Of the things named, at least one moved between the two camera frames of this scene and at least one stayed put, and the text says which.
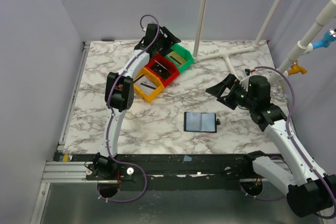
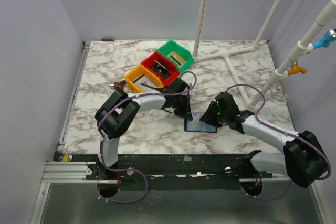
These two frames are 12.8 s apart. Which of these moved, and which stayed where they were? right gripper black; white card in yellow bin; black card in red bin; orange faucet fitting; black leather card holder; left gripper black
Moved: left gripper black; right gripper black
Stayed: orange faucet fitting; black leather card holder; black card in red bin; white card in yellow bin
